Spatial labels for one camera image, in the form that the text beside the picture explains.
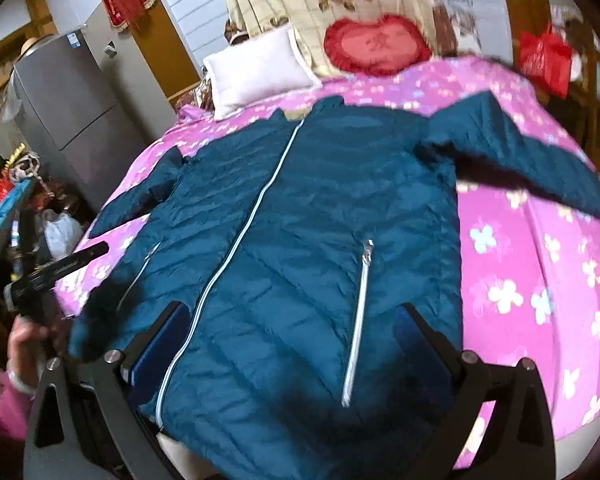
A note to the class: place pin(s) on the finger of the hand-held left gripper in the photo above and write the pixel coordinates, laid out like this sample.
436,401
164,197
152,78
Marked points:
75,261

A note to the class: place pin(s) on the pink floral bed sheet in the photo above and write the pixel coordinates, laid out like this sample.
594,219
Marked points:
525,270

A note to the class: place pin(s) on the red heart cushion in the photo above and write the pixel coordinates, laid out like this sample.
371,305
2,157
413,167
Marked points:
375,45

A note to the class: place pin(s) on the person's left forearm pink sleeve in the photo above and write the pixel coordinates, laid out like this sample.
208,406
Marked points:
0,400

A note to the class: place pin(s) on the brown wooden door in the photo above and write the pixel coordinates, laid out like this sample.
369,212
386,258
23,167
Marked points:
180,50

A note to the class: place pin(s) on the red shopping bag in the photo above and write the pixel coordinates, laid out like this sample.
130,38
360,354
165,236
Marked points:
545,57

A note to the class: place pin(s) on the white plastic bag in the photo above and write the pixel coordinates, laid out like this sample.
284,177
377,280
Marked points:
62,235

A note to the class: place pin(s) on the person's left hand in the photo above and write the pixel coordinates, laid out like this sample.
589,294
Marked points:
22,350

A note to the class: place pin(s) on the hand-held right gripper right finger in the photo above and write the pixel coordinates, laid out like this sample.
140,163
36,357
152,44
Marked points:
417,345

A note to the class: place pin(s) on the white pillow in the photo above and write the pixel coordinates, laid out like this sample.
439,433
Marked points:
260,72

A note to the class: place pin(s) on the grey refrigerator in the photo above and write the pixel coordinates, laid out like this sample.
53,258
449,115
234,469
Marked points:
75,110

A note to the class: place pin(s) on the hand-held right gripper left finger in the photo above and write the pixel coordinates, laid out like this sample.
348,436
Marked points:
162,345

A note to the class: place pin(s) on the teal down jacket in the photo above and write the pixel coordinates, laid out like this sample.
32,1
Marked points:
300,240

